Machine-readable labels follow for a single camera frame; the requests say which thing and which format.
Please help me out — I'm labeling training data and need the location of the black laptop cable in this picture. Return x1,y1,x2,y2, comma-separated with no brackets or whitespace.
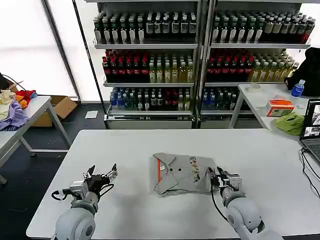
300,147,320,199

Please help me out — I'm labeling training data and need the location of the white side table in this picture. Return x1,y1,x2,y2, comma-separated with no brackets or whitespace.
0,96,72,186
228,83,320,131

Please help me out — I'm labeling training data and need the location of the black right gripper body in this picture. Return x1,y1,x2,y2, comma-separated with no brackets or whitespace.
214,170,230,188

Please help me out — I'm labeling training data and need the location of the blue label water bottle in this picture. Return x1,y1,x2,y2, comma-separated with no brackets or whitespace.
290,79,306,106

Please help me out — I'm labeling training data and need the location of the green cloth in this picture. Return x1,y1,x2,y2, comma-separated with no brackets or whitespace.
273,111,306,137

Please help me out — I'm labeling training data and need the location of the purple cloth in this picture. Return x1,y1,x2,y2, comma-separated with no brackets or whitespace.
0,99,31,132

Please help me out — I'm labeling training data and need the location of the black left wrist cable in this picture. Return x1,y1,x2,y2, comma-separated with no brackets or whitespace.
51,183,116,201

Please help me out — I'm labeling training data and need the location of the grey printed t-shirt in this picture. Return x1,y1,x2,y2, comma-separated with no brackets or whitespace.
152,152,217,199

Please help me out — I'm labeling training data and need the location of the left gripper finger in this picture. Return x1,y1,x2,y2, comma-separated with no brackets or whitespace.
83,164,96,180
103,162,119,182

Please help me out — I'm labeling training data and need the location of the grey laptop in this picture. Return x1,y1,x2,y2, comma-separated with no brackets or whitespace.
298,98,320,166

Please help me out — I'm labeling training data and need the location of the cream cloth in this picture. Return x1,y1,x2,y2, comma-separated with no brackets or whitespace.
0,89,17,122

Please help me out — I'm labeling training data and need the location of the metal shelf with bottles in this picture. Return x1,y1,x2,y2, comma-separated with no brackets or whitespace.
199,0,315,130
92,0,203,130

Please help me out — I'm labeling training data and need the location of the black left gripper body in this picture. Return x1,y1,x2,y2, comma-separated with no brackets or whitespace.
83,174,111,198

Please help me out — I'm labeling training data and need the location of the brown cardboard box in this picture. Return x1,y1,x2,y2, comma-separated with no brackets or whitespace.
31,95,78,128

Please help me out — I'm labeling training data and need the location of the orange tissue box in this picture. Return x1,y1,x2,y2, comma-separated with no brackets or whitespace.
266,99,296,118

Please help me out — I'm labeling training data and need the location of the red cloth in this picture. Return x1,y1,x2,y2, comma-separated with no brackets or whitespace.
14,89,38,105

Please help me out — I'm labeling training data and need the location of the black bag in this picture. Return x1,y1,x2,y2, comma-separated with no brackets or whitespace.
283,47,320,97

